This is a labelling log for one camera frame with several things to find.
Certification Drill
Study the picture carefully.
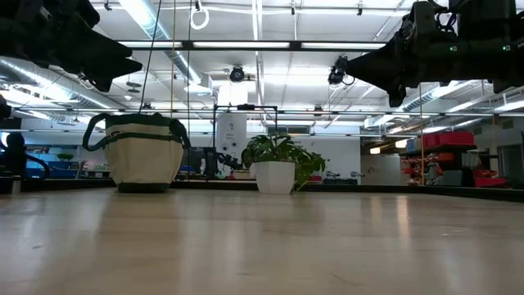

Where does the black curved cable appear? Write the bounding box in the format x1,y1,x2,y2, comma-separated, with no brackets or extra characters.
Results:
22,152,51,182

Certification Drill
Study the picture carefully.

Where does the black ceiling camera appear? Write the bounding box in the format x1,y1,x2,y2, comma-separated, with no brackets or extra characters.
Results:
228,65,246,84
327,54,355,88

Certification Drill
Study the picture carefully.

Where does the white hanging ring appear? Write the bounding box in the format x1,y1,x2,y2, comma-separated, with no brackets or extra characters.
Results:
189,0,211,31

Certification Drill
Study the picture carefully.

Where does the white panel with dials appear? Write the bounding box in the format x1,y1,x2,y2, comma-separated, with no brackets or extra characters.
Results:
216,112,248,174

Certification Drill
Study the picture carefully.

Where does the black aluminium rig frame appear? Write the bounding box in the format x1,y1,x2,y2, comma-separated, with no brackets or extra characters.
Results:
0,175,524,203

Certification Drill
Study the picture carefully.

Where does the beige green gardening bag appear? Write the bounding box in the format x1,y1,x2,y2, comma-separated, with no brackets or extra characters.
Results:
81,111,192,194

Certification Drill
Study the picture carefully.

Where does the black hanging cable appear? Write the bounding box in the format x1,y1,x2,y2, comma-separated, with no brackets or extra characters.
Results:
138,0,164,114

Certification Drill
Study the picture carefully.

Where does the black frame stand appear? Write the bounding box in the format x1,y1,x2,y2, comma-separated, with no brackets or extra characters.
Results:
211,104,280,182

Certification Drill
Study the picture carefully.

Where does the red bin shelf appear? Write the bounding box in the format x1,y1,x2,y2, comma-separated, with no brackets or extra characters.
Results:
398,130,509,190

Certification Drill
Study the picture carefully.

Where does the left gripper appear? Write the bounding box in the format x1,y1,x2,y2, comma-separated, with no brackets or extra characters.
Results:
40,0,145,93

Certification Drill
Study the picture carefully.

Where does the green plant in white pot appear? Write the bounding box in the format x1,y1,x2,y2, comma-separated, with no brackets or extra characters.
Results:
241,132,328,196

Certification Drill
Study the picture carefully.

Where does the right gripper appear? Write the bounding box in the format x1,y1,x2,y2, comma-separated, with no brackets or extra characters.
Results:
345,0,493,109

